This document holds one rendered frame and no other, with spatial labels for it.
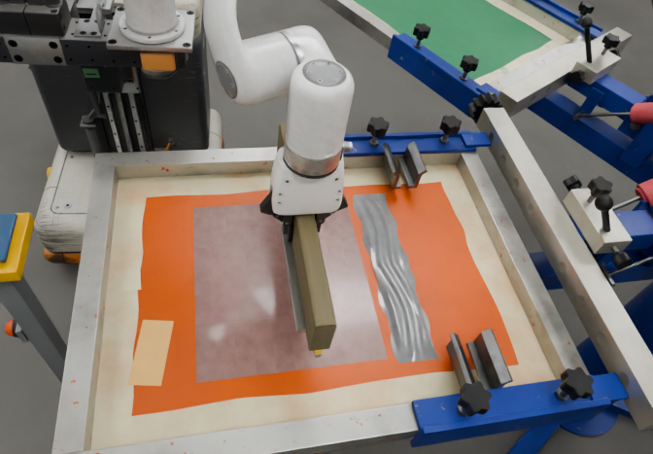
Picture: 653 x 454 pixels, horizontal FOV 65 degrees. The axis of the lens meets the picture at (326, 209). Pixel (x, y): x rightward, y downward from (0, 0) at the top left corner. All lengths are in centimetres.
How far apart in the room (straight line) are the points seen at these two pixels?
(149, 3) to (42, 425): 134
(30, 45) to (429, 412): 97
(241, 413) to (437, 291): 40
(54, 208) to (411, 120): 177
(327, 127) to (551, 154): 243
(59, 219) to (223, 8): 144
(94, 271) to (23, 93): 212
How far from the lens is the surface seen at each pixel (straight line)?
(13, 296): 115
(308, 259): 71
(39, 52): 118
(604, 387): 93
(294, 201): 71
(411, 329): 89
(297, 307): 74
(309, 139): 61
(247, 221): 97
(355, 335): 87
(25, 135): 271
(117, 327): 88
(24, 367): 201
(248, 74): 60
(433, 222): 104
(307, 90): 57
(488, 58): 156
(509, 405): 85
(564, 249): 100
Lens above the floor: 172
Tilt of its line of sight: 50 degrees down
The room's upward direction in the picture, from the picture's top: 11 degrees clockwise
